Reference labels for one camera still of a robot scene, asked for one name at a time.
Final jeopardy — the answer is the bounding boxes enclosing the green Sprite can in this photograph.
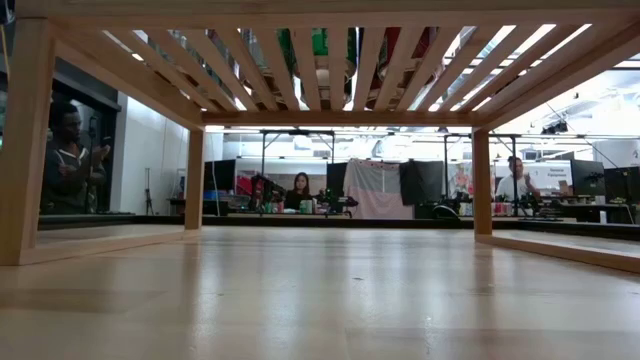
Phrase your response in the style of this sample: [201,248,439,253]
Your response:
[277,27,359,110]

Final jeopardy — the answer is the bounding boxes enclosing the red Coca-Cola can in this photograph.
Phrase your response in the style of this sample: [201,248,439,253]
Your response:
[363,27,437,110]

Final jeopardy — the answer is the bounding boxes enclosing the wooden slatted shelf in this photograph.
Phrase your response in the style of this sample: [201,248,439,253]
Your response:
[0,0,640,275]

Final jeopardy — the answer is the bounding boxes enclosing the black upright panel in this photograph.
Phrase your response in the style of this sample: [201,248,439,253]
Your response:
[325,162,349,214]

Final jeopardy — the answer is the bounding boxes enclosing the person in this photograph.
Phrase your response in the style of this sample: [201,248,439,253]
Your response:
[493,155,543,202]
[39,102,112,216]
[283,172,315,211]

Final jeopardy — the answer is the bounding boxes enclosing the pink white hanging cloth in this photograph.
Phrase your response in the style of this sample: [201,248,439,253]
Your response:
[342,158,415,220]

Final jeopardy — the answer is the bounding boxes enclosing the black hanging cloth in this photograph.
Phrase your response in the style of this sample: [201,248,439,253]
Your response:
[398,159,445,220]

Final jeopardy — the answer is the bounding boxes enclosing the black tripod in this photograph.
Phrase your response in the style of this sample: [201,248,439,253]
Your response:
[142,167,155,216]

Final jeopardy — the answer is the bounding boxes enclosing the white sign board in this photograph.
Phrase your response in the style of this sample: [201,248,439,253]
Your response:
[517,162,574,196]

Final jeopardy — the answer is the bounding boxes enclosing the black ceiling spotlight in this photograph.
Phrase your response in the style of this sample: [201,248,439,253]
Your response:
[539,119,570,136]

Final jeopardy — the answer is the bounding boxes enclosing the dark glass partition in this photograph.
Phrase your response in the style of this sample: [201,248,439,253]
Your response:
[37,57,122,217]

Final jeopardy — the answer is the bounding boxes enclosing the black desk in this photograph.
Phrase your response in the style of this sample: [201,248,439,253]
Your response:
[559,202,637,225]

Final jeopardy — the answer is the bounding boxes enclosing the black aluminium table frame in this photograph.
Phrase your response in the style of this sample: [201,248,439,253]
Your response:
[37,213,640,242]

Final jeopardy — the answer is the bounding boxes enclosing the black background rig frame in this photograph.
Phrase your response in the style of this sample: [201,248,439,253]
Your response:
[442,132,521,219]
[258,128,336,217]

